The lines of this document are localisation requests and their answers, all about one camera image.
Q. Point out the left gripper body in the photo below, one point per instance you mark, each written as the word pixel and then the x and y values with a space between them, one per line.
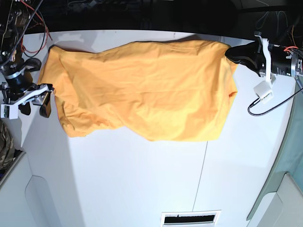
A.
pixel 263 56

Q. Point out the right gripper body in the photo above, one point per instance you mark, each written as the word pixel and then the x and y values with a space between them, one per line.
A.
pixel 15 95

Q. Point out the yellow orange t-shirt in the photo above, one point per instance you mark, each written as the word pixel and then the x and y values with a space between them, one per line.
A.
pixel 176 91

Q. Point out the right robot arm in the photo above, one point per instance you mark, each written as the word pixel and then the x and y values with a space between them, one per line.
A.
pixel 19 90

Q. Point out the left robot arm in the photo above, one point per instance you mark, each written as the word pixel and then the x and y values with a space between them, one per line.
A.
pixel 288 61

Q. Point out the camouflage cloth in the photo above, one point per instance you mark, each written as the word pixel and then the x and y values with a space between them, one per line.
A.
pixel 7 149

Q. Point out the white floor vent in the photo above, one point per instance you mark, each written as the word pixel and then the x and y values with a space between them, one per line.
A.
pixel 190 219

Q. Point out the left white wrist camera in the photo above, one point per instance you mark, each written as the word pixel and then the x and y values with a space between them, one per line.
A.
pixel 264 89

